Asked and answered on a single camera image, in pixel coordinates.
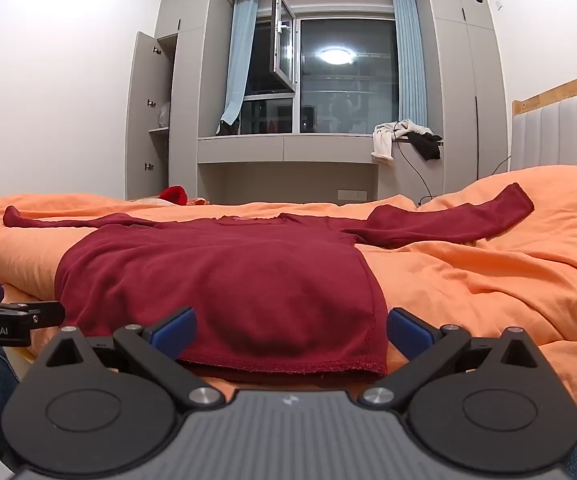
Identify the clear plastic bag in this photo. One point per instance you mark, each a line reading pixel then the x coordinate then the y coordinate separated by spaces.
pixel 163 115

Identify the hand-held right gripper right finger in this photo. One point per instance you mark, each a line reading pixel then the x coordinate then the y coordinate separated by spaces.
pixel 411 332

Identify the grey open wardrobe door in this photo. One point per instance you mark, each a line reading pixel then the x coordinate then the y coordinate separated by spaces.
pixel 141 125

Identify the red plush item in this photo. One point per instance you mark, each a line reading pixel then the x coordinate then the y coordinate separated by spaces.
pixel 174 195

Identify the large window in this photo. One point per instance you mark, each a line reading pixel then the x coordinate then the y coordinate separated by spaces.
pixel 348 85

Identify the grey wardrobe with shelves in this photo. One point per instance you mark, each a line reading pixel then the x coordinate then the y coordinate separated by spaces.
pixel 188 85

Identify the pale pink pillow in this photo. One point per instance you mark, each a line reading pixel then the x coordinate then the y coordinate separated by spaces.
pixel 151 201

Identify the white garment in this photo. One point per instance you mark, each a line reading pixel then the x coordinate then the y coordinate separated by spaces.
pixel 383 145

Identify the grey padded wooden headboard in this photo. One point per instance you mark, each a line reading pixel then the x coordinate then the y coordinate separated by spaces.
pixel 568 130

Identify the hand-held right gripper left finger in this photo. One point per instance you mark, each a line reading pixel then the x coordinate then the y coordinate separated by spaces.
pixel 176 332

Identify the grey closed wardrobe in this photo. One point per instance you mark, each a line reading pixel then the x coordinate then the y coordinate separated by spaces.
pixel 458 85

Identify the white wall socket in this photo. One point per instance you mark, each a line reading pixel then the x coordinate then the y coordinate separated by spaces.
pixel 352 194

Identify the orange blanket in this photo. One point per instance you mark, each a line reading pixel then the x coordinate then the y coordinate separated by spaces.
pixel 468 285

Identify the black garment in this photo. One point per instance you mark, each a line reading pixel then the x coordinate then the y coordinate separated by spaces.
pixel 428 147

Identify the grey window bench cabinet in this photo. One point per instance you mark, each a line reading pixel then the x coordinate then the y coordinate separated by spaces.
pixel 243 149

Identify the dark red sweater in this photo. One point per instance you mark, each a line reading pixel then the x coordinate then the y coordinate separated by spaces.
pixel 218 285

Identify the open window sash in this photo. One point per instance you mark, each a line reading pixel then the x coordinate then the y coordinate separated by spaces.
pixel 283 45

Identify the light blue curtain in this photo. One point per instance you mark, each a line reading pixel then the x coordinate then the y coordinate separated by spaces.
pixel 238 60
pixel 408 60

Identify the dark bag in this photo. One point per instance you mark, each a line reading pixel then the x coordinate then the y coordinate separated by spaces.
pixel 228 127

